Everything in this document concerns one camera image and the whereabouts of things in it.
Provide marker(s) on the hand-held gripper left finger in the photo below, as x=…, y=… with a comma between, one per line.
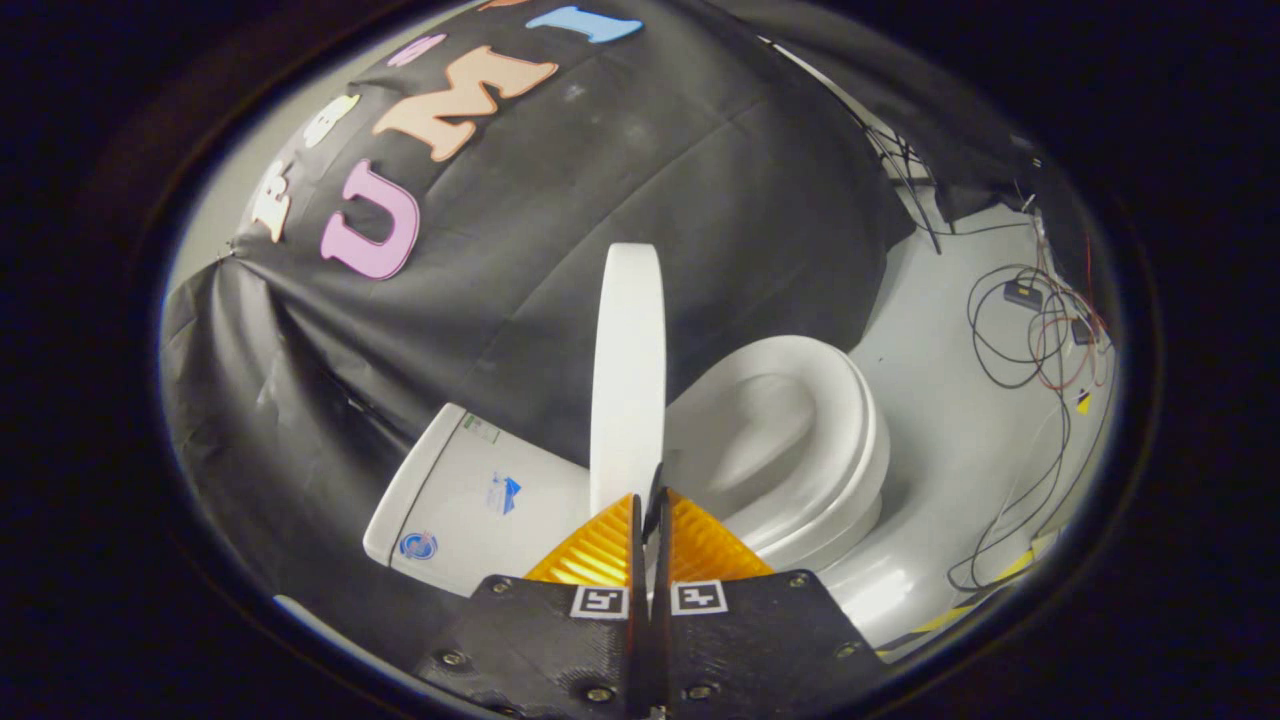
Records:
x=560, y=640

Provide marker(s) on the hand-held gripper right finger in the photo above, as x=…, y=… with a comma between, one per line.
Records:
x=750, y=640

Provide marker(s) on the white toilet lid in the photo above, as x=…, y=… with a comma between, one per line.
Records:
x=628, y=380

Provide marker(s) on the white toilet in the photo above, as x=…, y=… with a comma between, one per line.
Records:
x=460, y=500

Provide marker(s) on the white toilet seat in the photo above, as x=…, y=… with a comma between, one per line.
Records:
x=855, y=420

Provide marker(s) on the yellow black floor tape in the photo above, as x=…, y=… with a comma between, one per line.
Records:
x=1010, y=572

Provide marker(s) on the small black box device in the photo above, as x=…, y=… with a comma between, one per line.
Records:
x=1022, y=295

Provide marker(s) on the black backdrop cloth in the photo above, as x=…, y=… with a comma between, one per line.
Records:
x=650, y=150

